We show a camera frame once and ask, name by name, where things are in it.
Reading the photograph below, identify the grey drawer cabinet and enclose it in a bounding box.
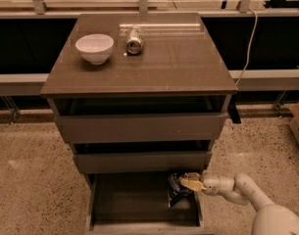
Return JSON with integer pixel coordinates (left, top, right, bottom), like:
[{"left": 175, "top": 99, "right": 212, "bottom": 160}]
[{"left": 39, "top": 12, "right": 239, "bottom": 235}]

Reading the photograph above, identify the crushed silver soda can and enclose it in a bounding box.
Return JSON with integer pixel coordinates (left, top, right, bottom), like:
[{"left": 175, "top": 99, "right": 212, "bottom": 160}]
[{"left": 125, "top": 24, "right": 144, "bottom": 55}]

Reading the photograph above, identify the white ceramic bowl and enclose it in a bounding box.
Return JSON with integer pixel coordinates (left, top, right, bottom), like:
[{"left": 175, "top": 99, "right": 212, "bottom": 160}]
[{"left": 75, "top": 34, "right": 114, "bottom": 65}]

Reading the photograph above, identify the grey drawer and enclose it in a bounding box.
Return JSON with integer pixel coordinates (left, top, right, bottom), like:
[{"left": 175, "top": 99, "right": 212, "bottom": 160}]
[
  {"left": 85, "top": 172, "right": 215, "bottom": 235},
  {"left": 48, "top": 99, "right": 227, "bottom": 144},
  {"left": 74, "top": 141, "right": 212, "bottom": 174}
]

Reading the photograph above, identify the grey bottom drawer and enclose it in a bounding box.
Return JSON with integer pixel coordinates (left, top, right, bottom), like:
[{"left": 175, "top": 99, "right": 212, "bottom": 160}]
[{"left": 85, "top": 172, "right": 215, "bottom": 235}]

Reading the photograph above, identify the grey middle drawer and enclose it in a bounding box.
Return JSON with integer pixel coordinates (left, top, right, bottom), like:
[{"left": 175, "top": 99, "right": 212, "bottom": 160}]
[{"left": 74, "top": 141, "right": 212, "bottom": 174}]

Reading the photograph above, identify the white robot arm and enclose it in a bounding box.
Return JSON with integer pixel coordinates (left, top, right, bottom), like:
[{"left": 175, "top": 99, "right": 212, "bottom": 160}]
[{"left": 178, "top": 172, "right": 299, "bottom": 235}]

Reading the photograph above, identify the white cable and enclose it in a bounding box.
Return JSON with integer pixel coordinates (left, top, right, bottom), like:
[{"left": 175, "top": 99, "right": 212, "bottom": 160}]
[{"left": 234, "top": 7, "right": 259, "bottom": 86}]

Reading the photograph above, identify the grey top drawer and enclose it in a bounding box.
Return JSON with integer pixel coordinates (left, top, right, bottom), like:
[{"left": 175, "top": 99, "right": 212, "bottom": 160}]
[{"left": 48, "top": 99, "right": 227, "bottom": 144}]

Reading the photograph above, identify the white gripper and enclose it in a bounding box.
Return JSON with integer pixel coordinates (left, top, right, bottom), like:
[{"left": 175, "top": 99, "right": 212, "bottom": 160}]
[{"left": 179, "top": 171, "right": 234, "bottom": 196}]

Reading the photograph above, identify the blue chip bag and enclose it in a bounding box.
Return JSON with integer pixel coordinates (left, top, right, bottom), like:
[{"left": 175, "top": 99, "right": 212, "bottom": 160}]
[{"left": 167, "top": 172, "right": 192, "bottom": 208}]

